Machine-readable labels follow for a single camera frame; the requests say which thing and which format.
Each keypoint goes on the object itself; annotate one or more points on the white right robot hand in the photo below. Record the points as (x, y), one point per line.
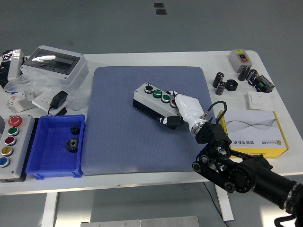
(189, 107)

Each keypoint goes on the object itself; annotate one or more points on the grey four-button control box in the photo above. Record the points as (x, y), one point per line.
(151, 101)

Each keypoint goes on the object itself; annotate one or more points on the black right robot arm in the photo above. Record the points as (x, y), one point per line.
(246, 175)

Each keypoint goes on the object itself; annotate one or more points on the grey five-button control box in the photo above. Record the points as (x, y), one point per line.
(20, 151)

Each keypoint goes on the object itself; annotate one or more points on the black cylindrical capacitor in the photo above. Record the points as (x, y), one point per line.
(220, 88)
(218, 80)
(243, 73)
(252, 75)

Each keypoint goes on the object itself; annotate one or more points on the black hex nut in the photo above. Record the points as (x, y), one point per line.
(231, 85)

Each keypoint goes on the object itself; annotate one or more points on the yellow and white cardboard box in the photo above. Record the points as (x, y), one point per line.
(255, 127)

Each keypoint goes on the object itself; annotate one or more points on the grey-blue table mat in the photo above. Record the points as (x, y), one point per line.
(123, 142)

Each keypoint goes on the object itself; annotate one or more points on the black module with green terminal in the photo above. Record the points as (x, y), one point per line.
(264, 84)

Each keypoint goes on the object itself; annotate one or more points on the black floor plate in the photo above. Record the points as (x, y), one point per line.
(161, 12)
(158, 5)

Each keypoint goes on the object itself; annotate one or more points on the white table leg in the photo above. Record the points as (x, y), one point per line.
(49, 210)
(225, 203)

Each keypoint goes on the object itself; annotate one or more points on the small black bevel gear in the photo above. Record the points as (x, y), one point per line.
(74, 130)

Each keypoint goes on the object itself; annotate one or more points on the large black bevel gear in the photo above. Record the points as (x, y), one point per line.
(72, 144)

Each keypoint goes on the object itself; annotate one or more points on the grey metal plate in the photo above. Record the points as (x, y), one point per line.
(142, 222)

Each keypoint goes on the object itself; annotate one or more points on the black power adapter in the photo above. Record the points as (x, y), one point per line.
(59, 98)

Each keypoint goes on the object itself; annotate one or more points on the blue plastic bin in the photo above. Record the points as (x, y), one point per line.
(52, 163)

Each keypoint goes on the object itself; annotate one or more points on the clear plastic bag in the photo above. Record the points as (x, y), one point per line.
(38, 85)

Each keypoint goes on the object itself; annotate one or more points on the white circuit breaker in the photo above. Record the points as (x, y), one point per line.
(19, 100)

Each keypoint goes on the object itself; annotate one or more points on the white box in wrapper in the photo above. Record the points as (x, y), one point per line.
(14, 68)

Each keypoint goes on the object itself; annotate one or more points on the black packaged item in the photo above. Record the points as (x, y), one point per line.
(3, 71)

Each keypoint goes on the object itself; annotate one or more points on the grey two-button switch box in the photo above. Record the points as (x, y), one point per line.
(236, 61)

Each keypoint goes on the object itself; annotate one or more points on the white wall switch plate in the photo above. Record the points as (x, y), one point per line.
(260, 100)

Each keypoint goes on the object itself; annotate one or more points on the grey enclosure with clear lid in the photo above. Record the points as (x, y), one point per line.
(73, 75)

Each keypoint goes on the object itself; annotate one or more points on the white wall socket plate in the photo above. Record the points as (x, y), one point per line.
(41, 100)

